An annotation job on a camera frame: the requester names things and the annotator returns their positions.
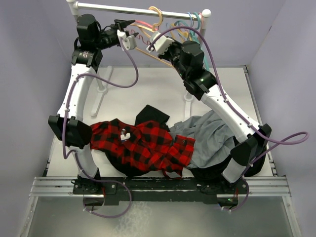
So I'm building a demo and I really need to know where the cream plastic hanger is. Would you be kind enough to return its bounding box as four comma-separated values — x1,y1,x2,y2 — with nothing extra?
131,6,175,68

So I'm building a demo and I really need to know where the red black plaid shirt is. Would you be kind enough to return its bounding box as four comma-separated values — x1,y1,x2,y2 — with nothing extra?
90,118,195,177

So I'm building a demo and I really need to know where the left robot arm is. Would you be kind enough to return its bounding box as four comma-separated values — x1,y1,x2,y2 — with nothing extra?
48,14,137,194

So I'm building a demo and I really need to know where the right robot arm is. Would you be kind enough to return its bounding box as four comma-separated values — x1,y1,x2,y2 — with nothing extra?
154,39,272,193

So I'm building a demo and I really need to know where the pink plastic hanger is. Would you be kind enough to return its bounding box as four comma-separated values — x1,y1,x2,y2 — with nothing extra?
131,20,156,45

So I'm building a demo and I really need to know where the yellow plastic hanger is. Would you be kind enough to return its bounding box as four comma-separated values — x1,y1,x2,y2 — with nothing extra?
170,20,195,42

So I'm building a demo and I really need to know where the teal plastic hanger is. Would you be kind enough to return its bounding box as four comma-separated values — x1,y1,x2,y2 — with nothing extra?
172,11,210,70

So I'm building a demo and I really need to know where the grey shirt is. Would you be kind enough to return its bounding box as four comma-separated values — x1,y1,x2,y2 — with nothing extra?
169,110,235,169

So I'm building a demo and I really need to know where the white clothes rack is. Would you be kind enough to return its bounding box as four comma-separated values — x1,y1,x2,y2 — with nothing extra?
66,0,212,117

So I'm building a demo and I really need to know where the black garment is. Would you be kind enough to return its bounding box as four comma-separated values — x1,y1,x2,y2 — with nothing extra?
105,105,170,177
187,136,238,181

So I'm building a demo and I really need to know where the black garment right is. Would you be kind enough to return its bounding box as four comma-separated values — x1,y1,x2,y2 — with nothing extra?
187,136,238,181

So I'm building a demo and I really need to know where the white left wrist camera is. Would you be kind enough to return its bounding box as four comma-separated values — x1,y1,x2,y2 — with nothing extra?
117,30,137,51

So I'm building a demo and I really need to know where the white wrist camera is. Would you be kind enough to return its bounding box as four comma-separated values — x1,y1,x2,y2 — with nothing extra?
117,30,137,51
146,31,175,54

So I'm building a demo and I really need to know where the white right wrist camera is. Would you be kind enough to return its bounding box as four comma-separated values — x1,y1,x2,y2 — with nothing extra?
146,31,175,54

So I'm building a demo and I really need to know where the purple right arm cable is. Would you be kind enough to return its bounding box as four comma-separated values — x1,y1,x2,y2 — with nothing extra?
148,26,309,212

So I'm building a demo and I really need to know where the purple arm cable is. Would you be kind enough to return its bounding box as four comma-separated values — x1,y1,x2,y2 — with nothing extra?
148,26,309,212
62,44,139,219

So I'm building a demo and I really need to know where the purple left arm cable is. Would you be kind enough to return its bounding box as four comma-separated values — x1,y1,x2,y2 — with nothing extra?
62,44,139,219

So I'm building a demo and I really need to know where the aluminium front rail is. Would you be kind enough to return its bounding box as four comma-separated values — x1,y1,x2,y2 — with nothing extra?
30,176,291,198

